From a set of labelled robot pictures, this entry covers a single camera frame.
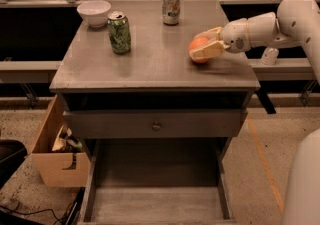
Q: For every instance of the metal railing ledge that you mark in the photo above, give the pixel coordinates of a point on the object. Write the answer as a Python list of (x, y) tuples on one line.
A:
[(28, 71)]

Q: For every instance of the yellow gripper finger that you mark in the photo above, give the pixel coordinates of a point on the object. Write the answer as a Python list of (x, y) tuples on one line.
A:
[(211, 34), (208, 51)]

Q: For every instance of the crumpled items in box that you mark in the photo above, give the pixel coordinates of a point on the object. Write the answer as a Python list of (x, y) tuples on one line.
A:
[(65, 142)]

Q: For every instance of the hand sanitizer bottle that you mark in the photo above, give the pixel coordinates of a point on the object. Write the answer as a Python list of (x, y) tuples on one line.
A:
[(269, 56)]

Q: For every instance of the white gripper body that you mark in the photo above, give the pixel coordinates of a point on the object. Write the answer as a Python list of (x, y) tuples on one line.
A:
[(234, 36)]

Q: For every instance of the closed top drawer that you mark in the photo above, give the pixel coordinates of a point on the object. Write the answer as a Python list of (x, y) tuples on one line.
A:
[(152, 124)]

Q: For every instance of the open middle drawer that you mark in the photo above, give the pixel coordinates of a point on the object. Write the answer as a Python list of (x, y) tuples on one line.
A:
[(156, 182)]

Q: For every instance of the white bowl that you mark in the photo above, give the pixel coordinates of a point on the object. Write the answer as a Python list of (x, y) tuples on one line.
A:
[(94, 12)]

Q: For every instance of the cardboard box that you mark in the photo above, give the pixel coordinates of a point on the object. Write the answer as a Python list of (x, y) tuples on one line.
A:
[(57, 169)]

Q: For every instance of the white soda can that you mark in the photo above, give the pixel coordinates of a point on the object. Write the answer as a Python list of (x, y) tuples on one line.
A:
[(170, 12)]

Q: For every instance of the green soda can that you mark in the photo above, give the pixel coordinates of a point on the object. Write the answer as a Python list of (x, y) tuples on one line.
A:
[(119, 32)]

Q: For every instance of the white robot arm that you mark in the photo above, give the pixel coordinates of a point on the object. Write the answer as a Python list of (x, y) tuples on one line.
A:
[(295, 23)]

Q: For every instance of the grey drawer cabinet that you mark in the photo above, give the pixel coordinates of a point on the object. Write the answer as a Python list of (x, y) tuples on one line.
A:
[(156, 74)]

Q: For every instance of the orange fruit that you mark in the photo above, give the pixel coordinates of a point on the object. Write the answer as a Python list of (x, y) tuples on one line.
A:
[(195, 43)]

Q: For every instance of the black bin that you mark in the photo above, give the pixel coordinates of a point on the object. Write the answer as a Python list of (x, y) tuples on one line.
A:
[(12, 155)]

